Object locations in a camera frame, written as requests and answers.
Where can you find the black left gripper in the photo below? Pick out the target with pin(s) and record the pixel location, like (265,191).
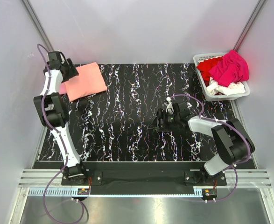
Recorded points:
(73,71)

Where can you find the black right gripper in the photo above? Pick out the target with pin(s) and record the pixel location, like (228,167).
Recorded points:
(156,123)

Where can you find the salmon orange t shirt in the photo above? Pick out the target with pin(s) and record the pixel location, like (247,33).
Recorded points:
(88,81)

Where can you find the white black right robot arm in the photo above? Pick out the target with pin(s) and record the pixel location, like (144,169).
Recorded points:
(231,140)

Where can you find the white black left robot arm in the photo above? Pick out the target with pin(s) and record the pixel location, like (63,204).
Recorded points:
(54,115)

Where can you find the folded pink t shirt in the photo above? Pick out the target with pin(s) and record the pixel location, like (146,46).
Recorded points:
(62,89)

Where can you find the white plastic laundry basket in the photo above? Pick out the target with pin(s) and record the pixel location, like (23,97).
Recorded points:
(208,97)

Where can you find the red crumpled t shirt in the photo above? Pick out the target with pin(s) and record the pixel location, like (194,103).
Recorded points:
(206,65)

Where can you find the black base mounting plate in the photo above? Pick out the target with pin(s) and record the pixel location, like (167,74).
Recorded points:
(155,176)

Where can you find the white crumpled t shirt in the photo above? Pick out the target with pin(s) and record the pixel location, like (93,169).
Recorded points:
(234,88)

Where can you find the right electronics board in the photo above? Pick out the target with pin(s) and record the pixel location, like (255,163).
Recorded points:
(210,193)

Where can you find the electronics board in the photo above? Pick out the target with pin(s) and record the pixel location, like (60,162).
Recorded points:
(210,193)
(83,191)

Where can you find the magenta crumpled t shirt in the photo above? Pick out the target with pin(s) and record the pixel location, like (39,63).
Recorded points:
(231,69)

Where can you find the left electronics board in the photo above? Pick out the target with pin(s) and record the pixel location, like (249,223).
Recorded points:
(83,191)

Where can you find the left aluminium frame post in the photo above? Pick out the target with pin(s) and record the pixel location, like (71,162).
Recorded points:
(43,32)

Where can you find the aluminium frame post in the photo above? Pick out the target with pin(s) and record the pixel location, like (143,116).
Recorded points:
(43,32)
(249,24)

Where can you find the grey slotted cable duct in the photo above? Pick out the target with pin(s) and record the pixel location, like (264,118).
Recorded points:
(189,192)

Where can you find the aluminium front rail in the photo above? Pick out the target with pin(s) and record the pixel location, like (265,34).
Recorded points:
(247,178)

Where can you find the right aluminium frame post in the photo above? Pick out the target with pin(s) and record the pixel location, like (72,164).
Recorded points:
(249,24)

